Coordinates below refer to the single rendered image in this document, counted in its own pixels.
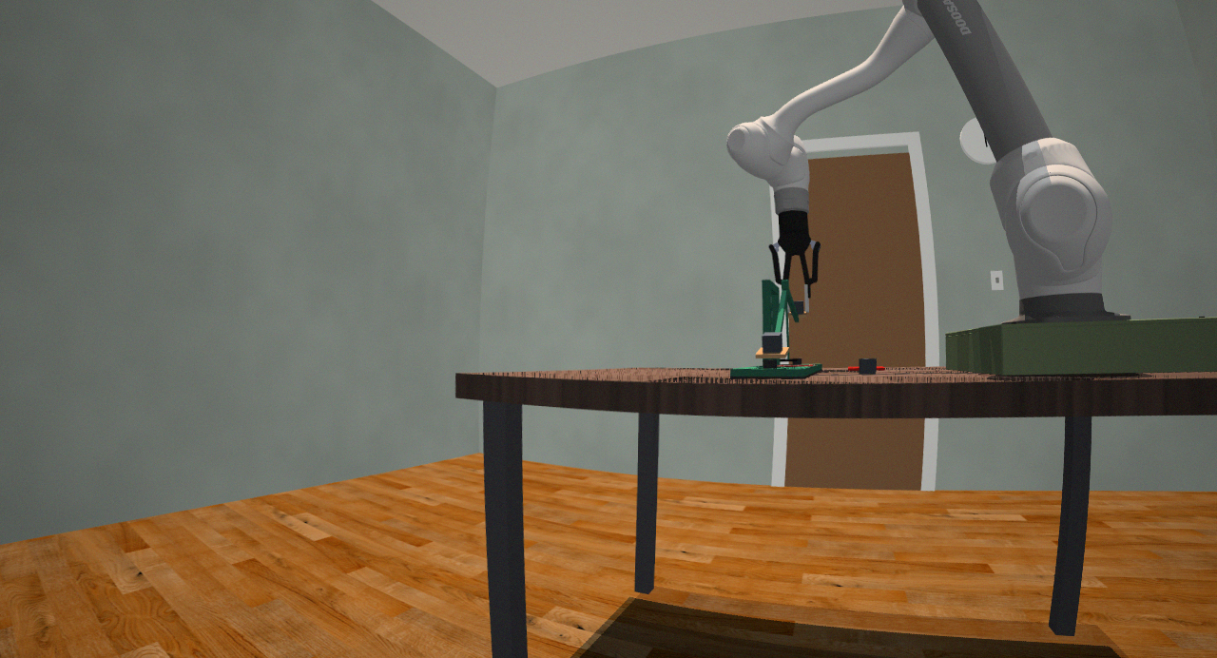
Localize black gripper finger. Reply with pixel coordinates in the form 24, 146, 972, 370
797, 240, 821, 313
769, 240, 792, 285

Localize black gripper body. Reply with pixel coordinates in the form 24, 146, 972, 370
778, 210, 811, 255

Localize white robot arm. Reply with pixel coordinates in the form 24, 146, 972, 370
727, 0, 1131, 324

